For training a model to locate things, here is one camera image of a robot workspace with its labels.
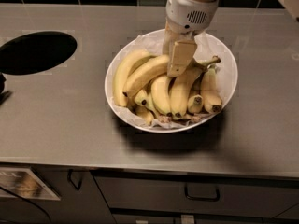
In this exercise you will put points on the rightmost yellow banana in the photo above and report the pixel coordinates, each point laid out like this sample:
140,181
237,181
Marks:
211,97

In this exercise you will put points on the grey drawer front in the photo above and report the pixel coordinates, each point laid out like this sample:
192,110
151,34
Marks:
168,196

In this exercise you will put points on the leftmost yellow banana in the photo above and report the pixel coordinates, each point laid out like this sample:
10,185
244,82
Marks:
126,67

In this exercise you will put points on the round black counter opening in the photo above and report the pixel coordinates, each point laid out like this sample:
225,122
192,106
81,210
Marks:
36,52

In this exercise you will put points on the black cabinet door handle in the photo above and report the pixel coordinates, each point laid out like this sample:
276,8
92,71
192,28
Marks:
75,179

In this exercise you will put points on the bottom yellow banana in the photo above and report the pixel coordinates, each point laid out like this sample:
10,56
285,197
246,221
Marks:
145,114

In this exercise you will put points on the black object at left edge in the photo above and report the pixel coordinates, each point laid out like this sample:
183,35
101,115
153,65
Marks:
4,95

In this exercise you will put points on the grey cabinet door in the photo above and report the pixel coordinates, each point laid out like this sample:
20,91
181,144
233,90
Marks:
41,195

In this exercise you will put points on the center yellow banana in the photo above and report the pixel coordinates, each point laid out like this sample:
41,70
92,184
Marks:
180,90

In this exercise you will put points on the long yellow banana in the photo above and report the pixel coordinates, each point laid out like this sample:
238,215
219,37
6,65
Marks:
152,69

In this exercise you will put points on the center-left yellow banana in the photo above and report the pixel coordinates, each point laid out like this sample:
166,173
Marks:
160,95

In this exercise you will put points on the small yellow banana left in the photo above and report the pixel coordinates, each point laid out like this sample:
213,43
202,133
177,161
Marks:
141,97

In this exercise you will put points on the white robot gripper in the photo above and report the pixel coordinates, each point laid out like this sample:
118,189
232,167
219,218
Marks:
188,15

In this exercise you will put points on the black drawer handle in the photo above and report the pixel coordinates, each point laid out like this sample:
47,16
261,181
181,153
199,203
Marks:
202,192

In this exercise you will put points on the white paper liner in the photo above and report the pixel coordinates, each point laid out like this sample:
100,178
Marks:
215,47

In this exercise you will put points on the short yellow banana right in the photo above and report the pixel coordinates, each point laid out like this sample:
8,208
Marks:
195,100

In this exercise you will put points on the white oval bowl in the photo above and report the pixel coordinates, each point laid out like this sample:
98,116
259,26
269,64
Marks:
229,73

